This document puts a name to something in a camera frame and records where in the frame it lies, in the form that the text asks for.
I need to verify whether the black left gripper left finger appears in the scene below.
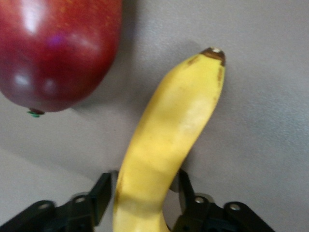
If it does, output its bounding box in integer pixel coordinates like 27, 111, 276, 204
56, 171, 113, 228

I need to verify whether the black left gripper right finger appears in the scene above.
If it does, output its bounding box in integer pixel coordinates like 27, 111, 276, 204
170, 169, 219, 232

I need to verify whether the yellow banana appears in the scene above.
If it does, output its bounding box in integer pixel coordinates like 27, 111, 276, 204
112, 45, 227, 232

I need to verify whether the red yellow mango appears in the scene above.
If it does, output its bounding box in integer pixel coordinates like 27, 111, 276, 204
0, 0, 123, 119

